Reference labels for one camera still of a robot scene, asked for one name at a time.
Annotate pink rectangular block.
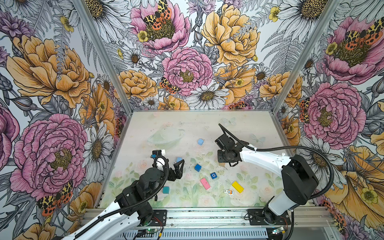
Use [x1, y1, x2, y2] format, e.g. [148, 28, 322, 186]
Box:
[200, 178, 211, 190]

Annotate yellow rectangular block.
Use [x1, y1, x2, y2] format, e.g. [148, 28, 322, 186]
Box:
[232, 181, 244, 194]

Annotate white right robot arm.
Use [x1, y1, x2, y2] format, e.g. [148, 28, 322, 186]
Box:
[215, 134, 319, 225]

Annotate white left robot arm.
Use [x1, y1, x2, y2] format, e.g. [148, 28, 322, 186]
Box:
[61, 156, 185, 240]

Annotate blue letter G block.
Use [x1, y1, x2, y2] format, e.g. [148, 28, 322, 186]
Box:
[210, 173, 218, 179]

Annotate teal cube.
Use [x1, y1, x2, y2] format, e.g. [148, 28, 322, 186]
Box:
[163, 186, 170, 194]

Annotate dark blue cube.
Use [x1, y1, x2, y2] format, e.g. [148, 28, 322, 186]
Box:
[194, 164, 202, 172]

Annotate green circuit board left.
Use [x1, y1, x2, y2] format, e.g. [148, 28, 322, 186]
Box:
[146, 228, 159, 234]

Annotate green circuit board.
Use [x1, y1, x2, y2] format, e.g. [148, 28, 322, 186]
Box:
[146, 228, 159, 234]
[271, 227, 286, 235]

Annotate green circuit board right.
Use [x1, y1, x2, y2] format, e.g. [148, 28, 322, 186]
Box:
[271, 227, 286, 235]

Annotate black corrugated right cable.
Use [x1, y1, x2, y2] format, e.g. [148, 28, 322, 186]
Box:
[218, 123, 335, 200]

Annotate black corrugated cable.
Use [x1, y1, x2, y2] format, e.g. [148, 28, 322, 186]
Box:
[74, 155, 171, 239]
[218, 123, 335, 200]

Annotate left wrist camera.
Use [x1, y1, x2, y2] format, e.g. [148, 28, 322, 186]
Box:
[151, 150, 166, 161]

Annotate aluminium front rail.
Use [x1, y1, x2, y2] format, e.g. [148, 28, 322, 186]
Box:
[80, 206, 334, 229]

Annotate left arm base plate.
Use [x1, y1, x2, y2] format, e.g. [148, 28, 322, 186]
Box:
[144, 209, 168, 227]

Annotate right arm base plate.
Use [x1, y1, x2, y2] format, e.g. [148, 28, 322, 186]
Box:
[244, 209, 292, 226]

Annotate grey vented cable duct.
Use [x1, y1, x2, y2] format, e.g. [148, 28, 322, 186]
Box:
[115, 228, 269, 240]

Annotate black corrugated left cable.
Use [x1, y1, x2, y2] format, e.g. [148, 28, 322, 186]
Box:
[74, 155, 171, 239]

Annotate aluminium corner post left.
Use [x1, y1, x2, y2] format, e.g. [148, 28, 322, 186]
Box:
[74, 1, 133, 117]

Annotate aluminium corner post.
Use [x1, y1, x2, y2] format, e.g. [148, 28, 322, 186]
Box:
[272, 1, 340, 115]
[74, 1, 133, 117]

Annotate aluminium corner post right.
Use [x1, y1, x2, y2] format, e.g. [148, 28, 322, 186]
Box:
[272, 1, 340, 115]

